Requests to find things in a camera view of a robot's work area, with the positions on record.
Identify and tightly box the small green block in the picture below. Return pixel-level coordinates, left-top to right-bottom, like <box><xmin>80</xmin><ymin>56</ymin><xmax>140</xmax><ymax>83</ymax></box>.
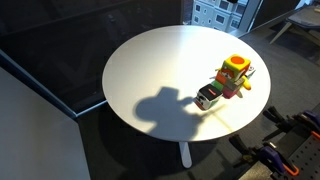
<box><xmin>210</xmin><ymin>79</ymin><xmax>225</xmax><ymax>92</ymax></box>

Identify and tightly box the grey and pink block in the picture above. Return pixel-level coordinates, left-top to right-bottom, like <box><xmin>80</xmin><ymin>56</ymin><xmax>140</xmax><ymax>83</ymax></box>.
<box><xmin>221</xmin><ymin>78</ymin><xmax>245</xmax><ymax>100</ymax></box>

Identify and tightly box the white table base leg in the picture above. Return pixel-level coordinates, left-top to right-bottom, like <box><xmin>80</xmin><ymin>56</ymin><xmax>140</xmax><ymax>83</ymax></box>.
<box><xmin>178</xmin><ymin>141</ymin><xmax>194</xmax><ymax>169</ymax></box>

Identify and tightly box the yellow toy banana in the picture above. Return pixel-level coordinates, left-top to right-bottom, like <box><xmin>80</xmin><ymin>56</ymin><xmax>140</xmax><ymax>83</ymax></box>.
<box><xmin>240</xmin><ymin>75</ymin><xmax>253</xmax><ymax>92</ymax></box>

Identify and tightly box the purple and black clamp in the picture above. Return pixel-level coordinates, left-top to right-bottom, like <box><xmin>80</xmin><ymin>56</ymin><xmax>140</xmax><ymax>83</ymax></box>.
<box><xmin>262</xmin><ymin>105</ymin><xmax>320</xmax><ymax>142</ymax></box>

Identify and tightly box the purple clamp with orange trigger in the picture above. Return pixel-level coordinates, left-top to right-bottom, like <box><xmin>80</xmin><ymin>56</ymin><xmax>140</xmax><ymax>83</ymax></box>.
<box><xmin>229</xmin><ymin>134</ymin><xmax>300</xmax><ymax>178</ymax></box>

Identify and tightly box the grey background table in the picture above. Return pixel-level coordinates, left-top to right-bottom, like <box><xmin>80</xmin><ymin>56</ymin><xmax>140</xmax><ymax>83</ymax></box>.
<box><xmin>269</xmin><ymin>4</ymin><xmax>320</xmax><ymax>46</ymax></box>

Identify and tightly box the grey pegboard panel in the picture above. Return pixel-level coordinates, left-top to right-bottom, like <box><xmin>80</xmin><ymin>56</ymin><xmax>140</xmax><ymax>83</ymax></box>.
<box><xmin>288</xmin><ymin>131</ymin><xmax>320</xmax><ymax>180</ymax></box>

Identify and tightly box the window frame sill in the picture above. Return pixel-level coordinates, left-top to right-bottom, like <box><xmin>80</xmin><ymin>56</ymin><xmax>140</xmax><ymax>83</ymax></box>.
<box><xmin>0</xmin><ymin>49</ymin><xmax>111</xmax><ymax>120</ymax></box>

